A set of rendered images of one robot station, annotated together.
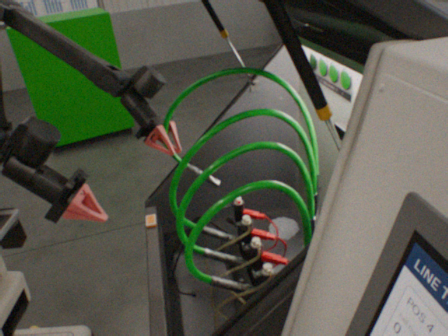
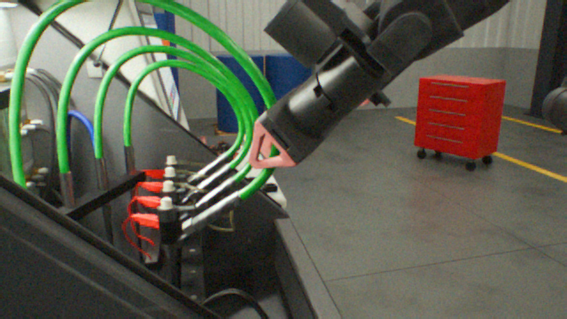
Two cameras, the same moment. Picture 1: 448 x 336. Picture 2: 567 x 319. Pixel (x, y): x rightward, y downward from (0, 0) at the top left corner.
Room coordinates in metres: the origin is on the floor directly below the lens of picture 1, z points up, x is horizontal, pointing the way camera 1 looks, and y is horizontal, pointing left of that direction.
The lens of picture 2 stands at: (1.42, 0.10, 1.39)
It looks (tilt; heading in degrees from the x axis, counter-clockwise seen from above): 17 degrees down; 177
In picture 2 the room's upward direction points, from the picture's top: straight up
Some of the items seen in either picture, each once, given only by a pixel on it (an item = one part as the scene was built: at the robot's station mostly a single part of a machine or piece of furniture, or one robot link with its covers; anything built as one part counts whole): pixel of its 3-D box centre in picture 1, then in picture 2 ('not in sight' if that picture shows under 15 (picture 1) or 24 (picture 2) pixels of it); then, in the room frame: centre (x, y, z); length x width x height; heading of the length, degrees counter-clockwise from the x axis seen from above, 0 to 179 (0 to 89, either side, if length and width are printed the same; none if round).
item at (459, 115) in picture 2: not in sight; (456, 121); (-3.14, 2.15, 0.43); 0.70 x 0.46 x 0.86; 38
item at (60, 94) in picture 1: (75, 78); not in sight; (4.16, 1.49, 0.65); 0.95 x 0.86 x 1.30; 111
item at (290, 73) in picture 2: not in sight; (264, 97); (-4.32, 0.20, 0.51); 1.20 x 0.85 x 1.02; 101
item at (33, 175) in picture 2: not in sight; (24, 126); (0.55, -0.33, 1.20); 0.13 x 0.03 x 0.31; 8
